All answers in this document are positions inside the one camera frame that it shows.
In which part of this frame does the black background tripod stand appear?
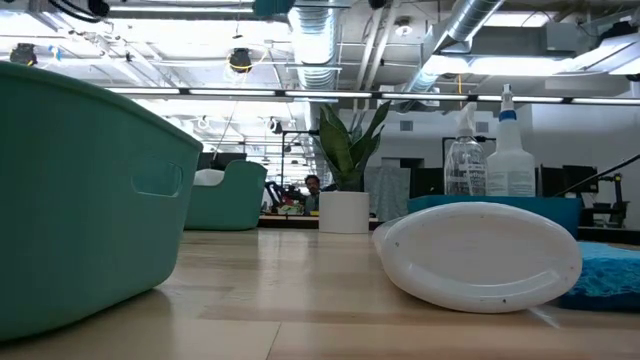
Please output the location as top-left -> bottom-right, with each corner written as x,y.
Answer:
554,153 -> 640,230

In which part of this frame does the large teal plastic bin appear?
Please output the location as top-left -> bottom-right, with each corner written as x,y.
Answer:
183,159 -> 269,232

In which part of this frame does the small teal plastic bin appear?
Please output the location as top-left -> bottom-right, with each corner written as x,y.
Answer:
0,60 -> 205,343

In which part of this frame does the black ceiling cable reel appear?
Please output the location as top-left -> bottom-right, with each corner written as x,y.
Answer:
227,47 -> 254,75
8,42 -> 40,71

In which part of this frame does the snake plant in white pot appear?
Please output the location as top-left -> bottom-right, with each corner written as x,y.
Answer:
312,99 -> 392,235

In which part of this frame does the grey patterned panel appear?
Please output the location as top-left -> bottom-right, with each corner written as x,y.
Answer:
363,166 -> 412,224

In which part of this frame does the person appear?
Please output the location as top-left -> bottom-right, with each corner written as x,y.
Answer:
302,174 -> 324,216

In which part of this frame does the long linear ceiling light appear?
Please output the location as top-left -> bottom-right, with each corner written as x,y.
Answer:
94,85 -> 640,106

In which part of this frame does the clear spray bottle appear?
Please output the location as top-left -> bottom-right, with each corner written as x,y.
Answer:
443,102 -> 489,197

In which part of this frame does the silver spiral ventilation duct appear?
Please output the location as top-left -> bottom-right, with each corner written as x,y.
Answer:
402,0 -> 507,96
285,4 -> 345,92

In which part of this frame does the blue-liquid spray bottle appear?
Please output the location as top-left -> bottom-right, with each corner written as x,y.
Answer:
485,83 -> 537,198

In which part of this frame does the black computer monitor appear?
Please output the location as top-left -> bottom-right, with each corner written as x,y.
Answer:
535,164 -> 599,197

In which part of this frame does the white lotion bottle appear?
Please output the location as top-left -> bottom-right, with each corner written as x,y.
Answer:
372,201 -> 584,315

